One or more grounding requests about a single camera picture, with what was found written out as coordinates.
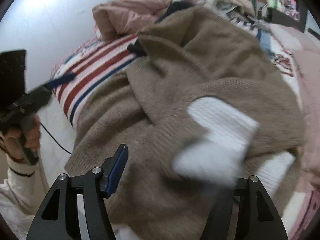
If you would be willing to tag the striped bed sheet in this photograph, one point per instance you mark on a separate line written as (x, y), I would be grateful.
(93, 63)

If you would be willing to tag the pink quilt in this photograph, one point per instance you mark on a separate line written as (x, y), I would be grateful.
(117, 18)

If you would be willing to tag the brown knit sweater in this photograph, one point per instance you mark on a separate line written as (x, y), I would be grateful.
(202, 107)

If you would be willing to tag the pink ribbed pillow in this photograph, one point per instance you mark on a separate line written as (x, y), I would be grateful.
(305, 54)

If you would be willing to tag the left forearm cream sleeve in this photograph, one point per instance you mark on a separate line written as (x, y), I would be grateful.
(17, 190)

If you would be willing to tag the black garment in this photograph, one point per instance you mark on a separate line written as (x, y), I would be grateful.
(136, 48)

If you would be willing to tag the left hand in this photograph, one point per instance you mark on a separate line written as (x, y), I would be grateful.
(32, 141)

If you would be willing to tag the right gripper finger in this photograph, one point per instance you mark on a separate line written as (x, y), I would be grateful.
(113, 168)

